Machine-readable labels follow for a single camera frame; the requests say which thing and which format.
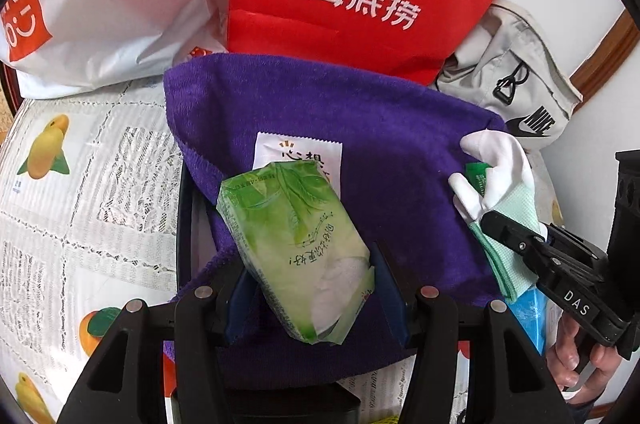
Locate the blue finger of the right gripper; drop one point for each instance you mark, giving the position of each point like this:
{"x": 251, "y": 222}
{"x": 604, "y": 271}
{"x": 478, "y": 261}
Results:
{"x": 530, "y": 249}

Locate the white and green glove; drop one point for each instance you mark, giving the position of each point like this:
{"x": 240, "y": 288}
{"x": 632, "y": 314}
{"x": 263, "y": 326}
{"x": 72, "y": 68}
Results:
{"x": 509, "y": 189}

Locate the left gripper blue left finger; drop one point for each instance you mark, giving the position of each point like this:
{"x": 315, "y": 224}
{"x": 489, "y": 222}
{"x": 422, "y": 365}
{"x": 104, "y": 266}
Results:
{"x": 240, "y": 304}

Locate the grey Nike waist bag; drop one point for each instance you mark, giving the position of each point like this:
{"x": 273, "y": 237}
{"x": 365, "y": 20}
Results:
{"x": 505, "y": 66}

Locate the purple towel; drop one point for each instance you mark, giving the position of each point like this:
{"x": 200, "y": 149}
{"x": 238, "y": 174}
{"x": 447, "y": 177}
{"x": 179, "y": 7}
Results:
{"x": 401, "y": 143}

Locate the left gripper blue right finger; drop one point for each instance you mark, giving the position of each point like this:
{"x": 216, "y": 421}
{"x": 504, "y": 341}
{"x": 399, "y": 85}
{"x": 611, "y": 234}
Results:
{"x": 397, "y": 297}

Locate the green wet wipe sachet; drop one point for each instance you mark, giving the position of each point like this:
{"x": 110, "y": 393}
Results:
{"x": 476, "y": 174}

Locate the blue tissue pack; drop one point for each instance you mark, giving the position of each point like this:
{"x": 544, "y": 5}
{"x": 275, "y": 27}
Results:
{"x": 538, "y": 316}

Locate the brown door frame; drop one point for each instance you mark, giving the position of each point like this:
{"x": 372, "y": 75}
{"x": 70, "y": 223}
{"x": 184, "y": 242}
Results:
{"x": 606, "y": 60}

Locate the white persimmon wipe sachet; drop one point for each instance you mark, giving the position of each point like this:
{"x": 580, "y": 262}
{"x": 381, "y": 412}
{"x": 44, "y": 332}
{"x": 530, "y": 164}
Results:
{"x": 275, "y": 147}

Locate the green pocket tissue pack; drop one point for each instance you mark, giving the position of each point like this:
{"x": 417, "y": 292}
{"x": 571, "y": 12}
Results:
{"x": 295, "y": 237}

